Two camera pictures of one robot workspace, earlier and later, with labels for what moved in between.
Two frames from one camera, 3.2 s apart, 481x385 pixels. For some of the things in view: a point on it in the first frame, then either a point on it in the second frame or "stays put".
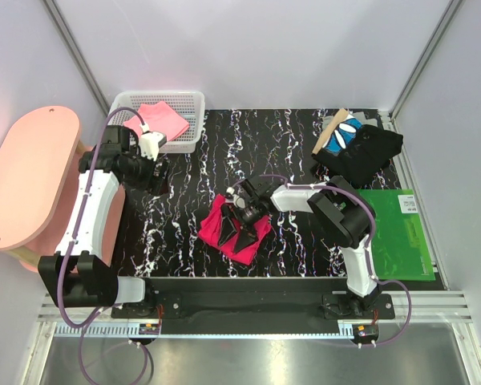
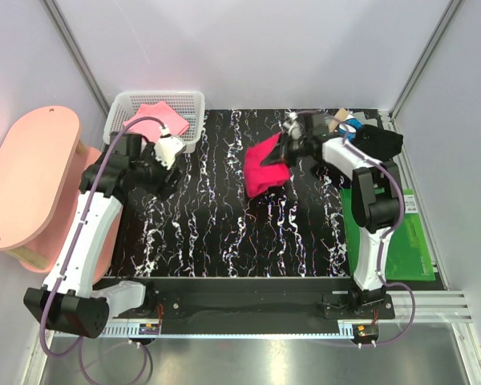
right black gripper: x=227 y=229 -> x=280 y=155
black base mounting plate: x=256 y=299 stays put
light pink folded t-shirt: x=162 y=117 stays put
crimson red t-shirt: x=209 y=232 -> x=259 y=177
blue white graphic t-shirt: x=343 y=135 stays put
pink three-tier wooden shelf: x=29 y=183 stays put
